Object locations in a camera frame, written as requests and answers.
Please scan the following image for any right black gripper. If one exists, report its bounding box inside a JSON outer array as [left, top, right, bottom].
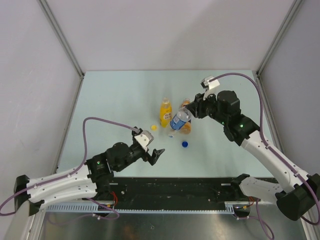
[[186, 89, 228, 126]]

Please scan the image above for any clear Pepsi bottle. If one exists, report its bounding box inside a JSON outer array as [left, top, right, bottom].
[[169, 107, 193, 131]]

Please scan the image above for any orange Pocari Sweat bottle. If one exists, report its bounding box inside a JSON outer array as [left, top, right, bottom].
[[179, 98, 192, 135]]

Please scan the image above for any yellow juice bottle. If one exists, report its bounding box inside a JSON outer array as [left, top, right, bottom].
[[159, 97, 172, 128]]

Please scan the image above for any blue Pepsi bottle cap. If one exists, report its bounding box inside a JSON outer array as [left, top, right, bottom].
[[181, 141, 189, 148]]

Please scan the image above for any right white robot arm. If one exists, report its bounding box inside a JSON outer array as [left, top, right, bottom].
[[186, 90, 320, 221]]

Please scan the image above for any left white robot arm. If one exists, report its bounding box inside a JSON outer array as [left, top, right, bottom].
[[14, 140, 165, 216]]

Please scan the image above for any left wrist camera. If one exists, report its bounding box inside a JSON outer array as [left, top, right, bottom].
[[132, 128, 154, 152]]

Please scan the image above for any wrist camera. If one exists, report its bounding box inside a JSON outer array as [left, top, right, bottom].
[[132, 128, 154, 152], [201, 75, 220, 100]]

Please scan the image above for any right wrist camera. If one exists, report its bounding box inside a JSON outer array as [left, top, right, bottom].
[[201, 75, 220, 100]]

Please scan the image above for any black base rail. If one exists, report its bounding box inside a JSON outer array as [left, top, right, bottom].
[[82, 176, 262, 211]]

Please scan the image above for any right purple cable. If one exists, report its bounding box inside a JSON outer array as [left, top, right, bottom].
[[211, 72, 320, 226]]

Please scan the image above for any grey cable duct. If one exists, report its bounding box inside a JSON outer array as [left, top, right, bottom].
[[44, 201, 237, 216]]

